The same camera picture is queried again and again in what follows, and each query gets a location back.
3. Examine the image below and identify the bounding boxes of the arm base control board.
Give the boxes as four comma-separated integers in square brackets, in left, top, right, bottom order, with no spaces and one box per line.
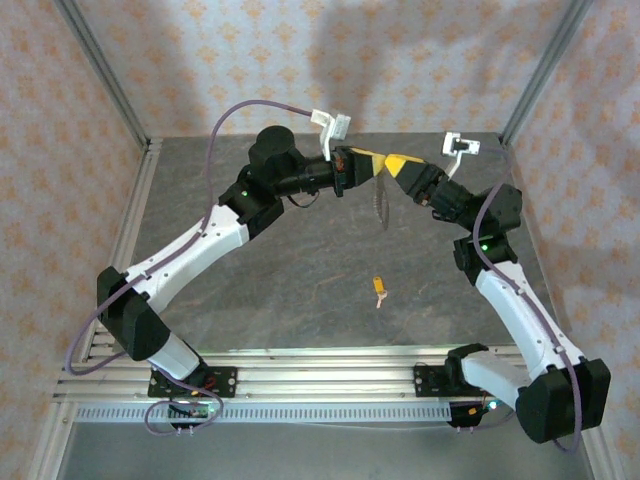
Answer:
[447,397,516,431]
[167,402,224,420]

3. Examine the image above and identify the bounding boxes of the grey metal lower panel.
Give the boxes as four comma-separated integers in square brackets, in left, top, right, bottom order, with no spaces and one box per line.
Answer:
[54,422,601,480]

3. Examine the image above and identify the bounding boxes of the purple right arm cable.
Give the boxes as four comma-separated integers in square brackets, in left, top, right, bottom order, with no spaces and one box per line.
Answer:
[472,145,584,454]

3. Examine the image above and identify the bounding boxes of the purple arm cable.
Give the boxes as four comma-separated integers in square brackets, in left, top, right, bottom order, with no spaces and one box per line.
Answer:
[64,99,321,439]
[472,145,584,454]

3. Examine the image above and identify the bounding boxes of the aluminium side rail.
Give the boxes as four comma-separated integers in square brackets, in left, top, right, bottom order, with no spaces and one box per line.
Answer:
[79,139,164,362]
[501,142,571,354]

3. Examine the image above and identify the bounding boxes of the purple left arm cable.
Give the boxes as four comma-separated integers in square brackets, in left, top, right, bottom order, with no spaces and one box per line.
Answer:
[64,99,321,439]

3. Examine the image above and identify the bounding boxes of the aluminium frame post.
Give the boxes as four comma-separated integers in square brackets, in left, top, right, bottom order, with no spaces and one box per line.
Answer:
[499,0,595,147]
[53,0,152,150]

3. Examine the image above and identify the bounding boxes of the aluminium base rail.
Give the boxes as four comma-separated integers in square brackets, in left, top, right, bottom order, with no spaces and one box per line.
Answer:
[52,344,601,404]

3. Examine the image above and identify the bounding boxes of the slotted grey cable duct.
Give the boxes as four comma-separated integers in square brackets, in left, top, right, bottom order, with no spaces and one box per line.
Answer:
[74,402,454,425]

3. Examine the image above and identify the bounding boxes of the aluminium frame leg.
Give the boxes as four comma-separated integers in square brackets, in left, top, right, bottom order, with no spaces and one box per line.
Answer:
[27,399,79,480]
[574,399,629,480]

